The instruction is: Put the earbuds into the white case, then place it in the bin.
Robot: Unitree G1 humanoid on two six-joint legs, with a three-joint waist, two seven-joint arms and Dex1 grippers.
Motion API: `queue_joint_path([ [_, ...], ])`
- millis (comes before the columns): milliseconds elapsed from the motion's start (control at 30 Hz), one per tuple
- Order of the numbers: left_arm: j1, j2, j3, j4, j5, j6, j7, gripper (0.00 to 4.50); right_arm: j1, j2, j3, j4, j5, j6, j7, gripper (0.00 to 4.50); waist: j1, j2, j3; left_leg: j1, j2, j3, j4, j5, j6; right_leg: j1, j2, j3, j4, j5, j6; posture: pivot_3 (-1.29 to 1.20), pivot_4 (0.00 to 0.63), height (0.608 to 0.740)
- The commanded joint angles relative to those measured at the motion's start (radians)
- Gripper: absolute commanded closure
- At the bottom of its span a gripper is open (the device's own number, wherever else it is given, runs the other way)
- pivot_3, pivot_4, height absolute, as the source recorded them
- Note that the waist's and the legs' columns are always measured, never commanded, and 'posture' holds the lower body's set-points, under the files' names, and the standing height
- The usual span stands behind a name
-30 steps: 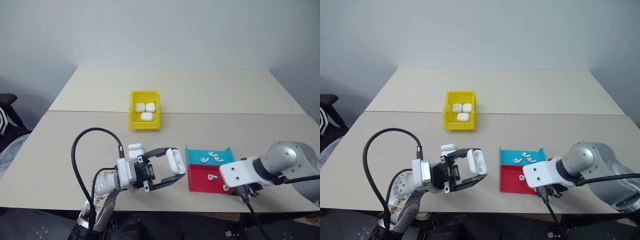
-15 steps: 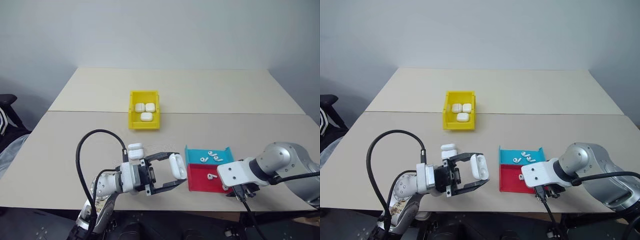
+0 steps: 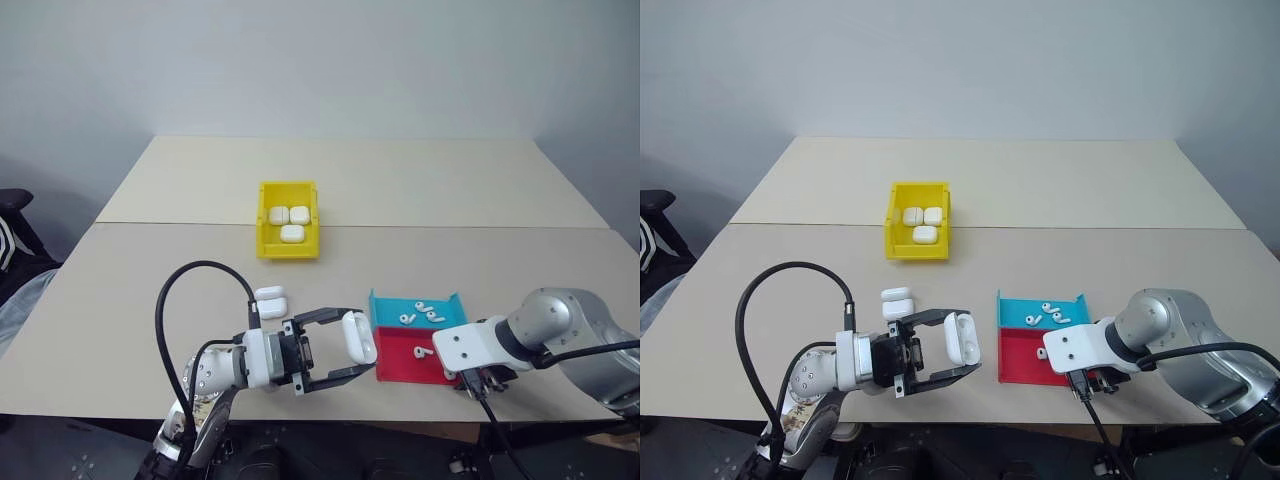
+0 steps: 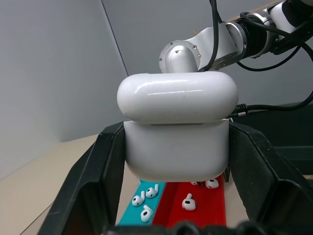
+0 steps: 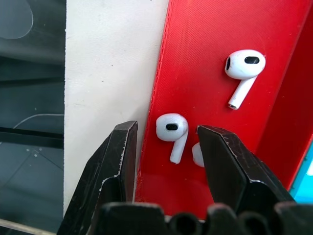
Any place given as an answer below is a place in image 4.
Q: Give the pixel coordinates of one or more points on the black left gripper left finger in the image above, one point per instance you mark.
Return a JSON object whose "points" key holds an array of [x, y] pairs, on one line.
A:
{"points": [[93, 176]]}

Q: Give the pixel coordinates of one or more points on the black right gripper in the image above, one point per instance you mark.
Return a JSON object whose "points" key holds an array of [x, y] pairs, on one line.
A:
{"points": [[289, 40]]}

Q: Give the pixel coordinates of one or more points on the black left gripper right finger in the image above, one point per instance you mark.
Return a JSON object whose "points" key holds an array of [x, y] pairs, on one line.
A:
{"points": [[264, 186]]}

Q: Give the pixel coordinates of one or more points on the white earbud charging case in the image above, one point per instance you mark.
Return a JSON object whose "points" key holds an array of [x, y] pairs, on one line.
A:
{"points": [[176, 147]]}

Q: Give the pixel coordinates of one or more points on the dark storage bin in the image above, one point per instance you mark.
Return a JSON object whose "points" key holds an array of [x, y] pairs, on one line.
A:
{"points": [[281, 132]]}

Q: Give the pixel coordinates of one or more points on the white earbud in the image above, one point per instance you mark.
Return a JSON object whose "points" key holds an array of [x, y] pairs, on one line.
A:
{"points": [[151, 192], [137, 200], [194, 182], [146, 213], [189, 203], [212, 183]]}

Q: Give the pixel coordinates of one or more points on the teal tray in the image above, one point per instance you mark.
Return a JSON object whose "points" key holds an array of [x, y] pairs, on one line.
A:
{"points": [[132, 216]]}

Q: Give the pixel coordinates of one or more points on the red tray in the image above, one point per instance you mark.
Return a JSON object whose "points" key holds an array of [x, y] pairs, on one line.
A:
{"points": [[207, 210]]}

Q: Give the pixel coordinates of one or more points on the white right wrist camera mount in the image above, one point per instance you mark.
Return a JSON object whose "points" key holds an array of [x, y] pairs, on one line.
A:
{"points": [[281, 14]]}

